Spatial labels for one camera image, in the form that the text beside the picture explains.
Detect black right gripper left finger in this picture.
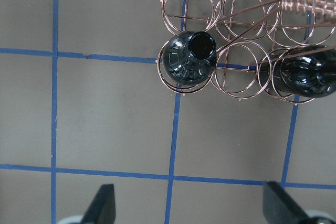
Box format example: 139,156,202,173
81,184,116,224

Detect dark wine bottle in basket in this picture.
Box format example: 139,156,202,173
162,31,217,86

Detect copper wire wine basket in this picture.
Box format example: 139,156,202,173
156,0,335,104

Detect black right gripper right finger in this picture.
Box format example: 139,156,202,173
262,181,309,224

